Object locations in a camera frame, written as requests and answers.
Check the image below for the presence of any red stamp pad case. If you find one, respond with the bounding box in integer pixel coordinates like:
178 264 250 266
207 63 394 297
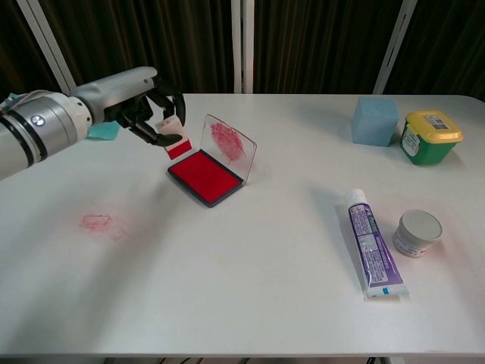
167 114 258 208

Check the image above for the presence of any small grey round jar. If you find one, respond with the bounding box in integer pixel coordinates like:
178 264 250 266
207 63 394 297
393 209 443 259

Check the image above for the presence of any dark pleated curtain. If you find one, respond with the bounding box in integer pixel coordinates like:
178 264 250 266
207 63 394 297
0 0 485 105

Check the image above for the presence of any white metal frame post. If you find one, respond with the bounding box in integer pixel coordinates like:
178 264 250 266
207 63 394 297
230 0 255 95
373 0 418 96
17 0 77 95

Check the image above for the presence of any green container yellow lid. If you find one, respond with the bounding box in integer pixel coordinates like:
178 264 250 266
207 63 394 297
400 110 465 167

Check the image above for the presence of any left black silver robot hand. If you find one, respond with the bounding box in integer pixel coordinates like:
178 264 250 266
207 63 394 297
70 67 187 148

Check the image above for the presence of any light blue foam cube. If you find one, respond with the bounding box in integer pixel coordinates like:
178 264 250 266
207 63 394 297
351 96 401 147

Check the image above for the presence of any purple white toothpaste tube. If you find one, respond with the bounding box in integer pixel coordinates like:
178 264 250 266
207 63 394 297
343 189 410 299

